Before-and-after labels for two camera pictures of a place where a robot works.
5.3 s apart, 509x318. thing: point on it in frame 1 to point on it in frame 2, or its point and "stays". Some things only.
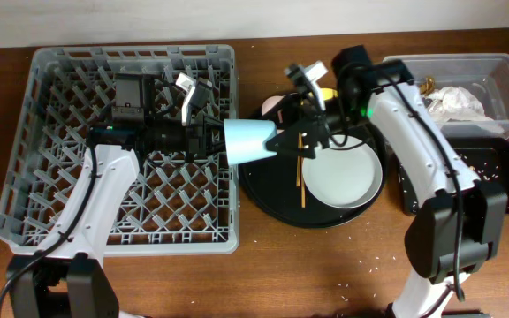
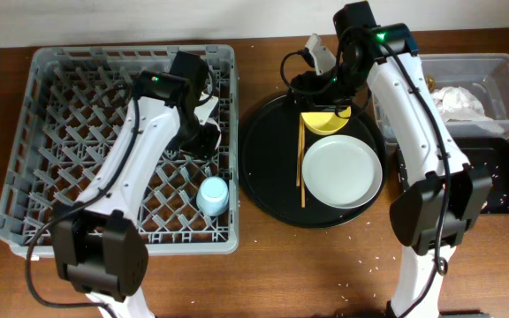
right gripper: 315,124 to 309,81
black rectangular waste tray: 492,161 stays
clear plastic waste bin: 471,95 stays
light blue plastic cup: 245,140 to 212,195
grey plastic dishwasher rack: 170,208 stays
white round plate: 346,175 stays
